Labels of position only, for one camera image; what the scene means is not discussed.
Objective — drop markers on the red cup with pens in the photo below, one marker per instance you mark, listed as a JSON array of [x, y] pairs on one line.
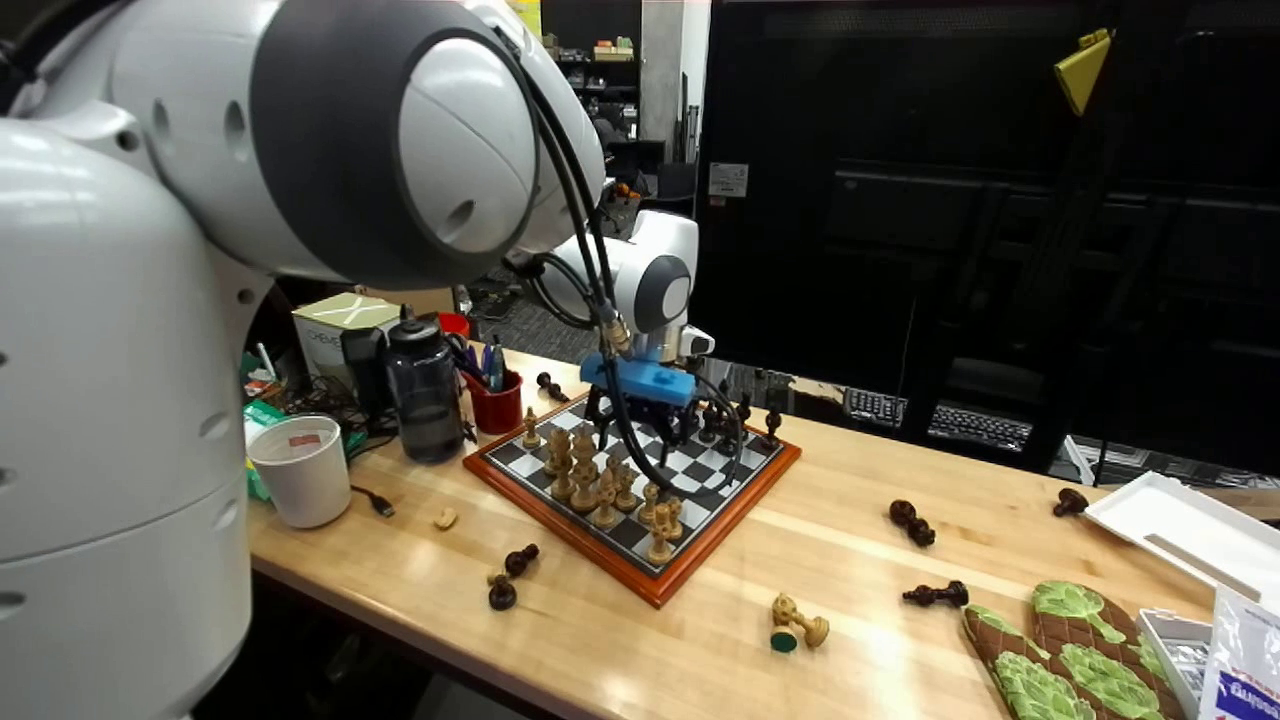
[[496, 402]]

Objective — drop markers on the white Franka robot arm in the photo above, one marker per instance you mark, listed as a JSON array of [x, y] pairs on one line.
[[134, 372]]

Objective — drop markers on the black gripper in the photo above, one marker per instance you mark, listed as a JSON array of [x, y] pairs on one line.
[[697, 402]]

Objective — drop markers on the white paper cup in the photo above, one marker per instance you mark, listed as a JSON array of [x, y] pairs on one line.
[[305, 474]]

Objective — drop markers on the yellow hanging tag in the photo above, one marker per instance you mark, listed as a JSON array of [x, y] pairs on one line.
[[1087, 72]]

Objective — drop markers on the white plastic tray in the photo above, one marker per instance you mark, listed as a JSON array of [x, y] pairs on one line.
[[1184, 525]]

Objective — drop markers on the green patterned tray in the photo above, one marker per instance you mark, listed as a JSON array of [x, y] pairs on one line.
[[1064, 661]]

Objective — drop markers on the white blue plastic bag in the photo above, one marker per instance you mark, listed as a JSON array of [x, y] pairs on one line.
[[1242, 661]]

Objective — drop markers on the green wipes package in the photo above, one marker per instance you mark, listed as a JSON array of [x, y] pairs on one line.
[[261, 425]]

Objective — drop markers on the large black cabinet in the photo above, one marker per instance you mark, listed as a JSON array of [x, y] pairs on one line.
[[934, 240]]

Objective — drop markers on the beige chess piece green base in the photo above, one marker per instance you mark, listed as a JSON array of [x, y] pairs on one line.
[[803, 634]]

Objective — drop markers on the dark chess piece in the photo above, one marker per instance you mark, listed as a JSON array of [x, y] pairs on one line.
[[937, 595], [523, 557], [554, 385], [912, 523], [772, 425], [503, 595], [1069, 503], [746, 419]]

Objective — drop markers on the clear plastic container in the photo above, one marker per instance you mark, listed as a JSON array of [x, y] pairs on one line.
[[1175, 645]]

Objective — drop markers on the wooden framed chess board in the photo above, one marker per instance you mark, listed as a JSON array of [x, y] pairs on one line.
[[624, 553]]

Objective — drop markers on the white label on cabinet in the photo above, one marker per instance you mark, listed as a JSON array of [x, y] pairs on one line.
[[728, 182]]

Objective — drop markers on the Chemex filter box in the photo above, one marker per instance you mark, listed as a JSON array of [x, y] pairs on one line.
[[341, 323]]

